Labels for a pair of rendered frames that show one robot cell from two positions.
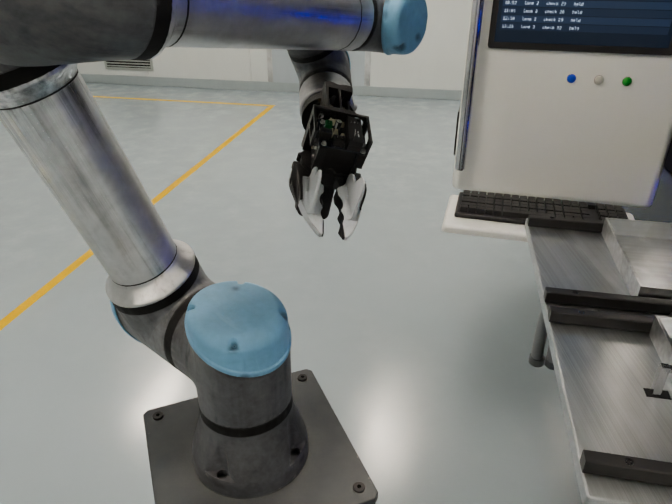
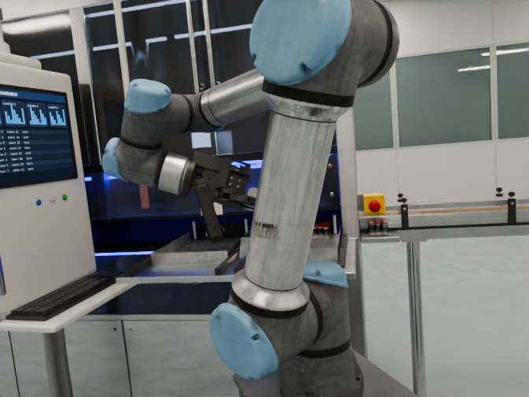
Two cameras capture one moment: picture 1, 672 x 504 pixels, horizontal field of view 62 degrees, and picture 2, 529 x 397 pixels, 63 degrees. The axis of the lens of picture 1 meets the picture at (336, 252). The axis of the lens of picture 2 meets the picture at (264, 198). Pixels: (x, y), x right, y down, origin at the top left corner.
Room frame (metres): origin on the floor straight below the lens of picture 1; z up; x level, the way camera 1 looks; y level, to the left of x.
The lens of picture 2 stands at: (0.59, 0.85, 1.23)
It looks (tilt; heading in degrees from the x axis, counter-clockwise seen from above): 7 degrees down; 271
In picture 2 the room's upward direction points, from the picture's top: 5 degrees counter-clockwise
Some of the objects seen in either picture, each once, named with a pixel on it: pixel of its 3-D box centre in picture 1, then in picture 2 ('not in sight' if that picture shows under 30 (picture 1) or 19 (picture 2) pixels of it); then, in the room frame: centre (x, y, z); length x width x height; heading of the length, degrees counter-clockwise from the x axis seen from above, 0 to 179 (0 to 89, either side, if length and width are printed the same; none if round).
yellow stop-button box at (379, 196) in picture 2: not in sight; (374, 203); (0.23, -0.66, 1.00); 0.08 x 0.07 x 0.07; 78
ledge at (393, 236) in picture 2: not in sight; (379, 235); (0.21, -0.70, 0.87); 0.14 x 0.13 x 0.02; 78
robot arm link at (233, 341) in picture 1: (237, 348); (312, 299); (0.54, 0.12, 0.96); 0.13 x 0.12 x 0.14; 49
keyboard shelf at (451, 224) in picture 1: (538, 216); (69, 299); (1.27, -0.50, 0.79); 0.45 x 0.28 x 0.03; 74
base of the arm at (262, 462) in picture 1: (248, 422); (319, 361); (0.53, 0.11, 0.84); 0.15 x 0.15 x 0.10
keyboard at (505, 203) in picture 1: (540, 210); (74, 291); (1.25, -0.50, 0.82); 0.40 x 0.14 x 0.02; 74
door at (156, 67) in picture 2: not in sight; (149, 80); (1.01, -0.81, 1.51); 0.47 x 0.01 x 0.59; 168
